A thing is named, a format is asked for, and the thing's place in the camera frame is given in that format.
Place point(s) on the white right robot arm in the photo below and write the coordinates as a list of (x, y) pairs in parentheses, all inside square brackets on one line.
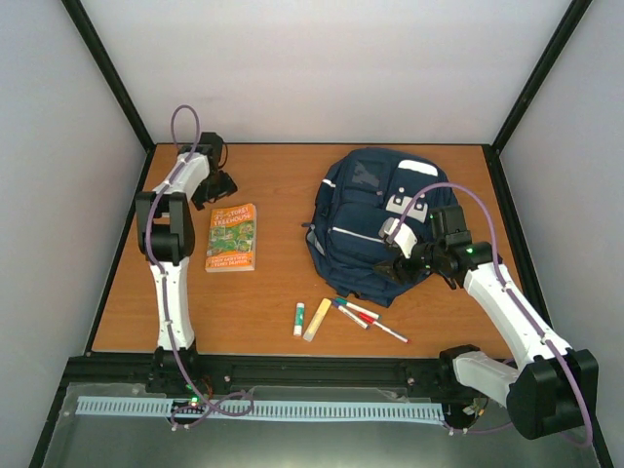
[(551, 388)]

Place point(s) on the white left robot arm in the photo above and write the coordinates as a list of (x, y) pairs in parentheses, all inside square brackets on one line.
[(166, 235)]

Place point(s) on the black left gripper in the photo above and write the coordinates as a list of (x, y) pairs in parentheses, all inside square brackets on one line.
[(227, 187)]

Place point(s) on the red-capped white pen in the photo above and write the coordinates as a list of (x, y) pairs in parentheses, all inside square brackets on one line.
[(390, 331)]

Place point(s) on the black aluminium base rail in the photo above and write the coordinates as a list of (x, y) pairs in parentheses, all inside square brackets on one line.
[(420, 378)]

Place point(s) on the orange treehouse paperback book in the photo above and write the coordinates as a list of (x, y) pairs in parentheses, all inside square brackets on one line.
[(232, 239)]

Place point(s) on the light blue slotted cable duct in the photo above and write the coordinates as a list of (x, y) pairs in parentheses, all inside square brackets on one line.
[(280, 411)]

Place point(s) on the white green glue stick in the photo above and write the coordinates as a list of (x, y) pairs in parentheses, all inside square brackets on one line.
[(298, 319)]

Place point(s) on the green-capped white marker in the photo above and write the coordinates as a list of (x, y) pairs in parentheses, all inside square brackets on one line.
[(358, 308)]

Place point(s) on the yellow highlighter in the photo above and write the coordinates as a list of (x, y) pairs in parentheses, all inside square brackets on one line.
[(317, 319)]

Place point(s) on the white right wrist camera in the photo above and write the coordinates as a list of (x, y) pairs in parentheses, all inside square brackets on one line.
[(397, 234)]

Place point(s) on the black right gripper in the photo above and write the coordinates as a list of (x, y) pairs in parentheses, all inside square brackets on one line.
[(399, 267)]

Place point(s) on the navy blue backpack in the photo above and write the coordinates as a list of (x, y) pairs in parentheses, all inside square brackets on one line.
[(356, 196)]

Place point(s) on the red-capped white marker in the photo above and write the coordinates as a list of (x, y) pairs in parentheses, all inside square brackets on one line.
[(367, 317)]

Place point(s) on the purple-capped white marker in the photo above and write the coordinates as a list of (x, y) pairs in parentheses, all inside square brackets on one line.
[(360, 322)]

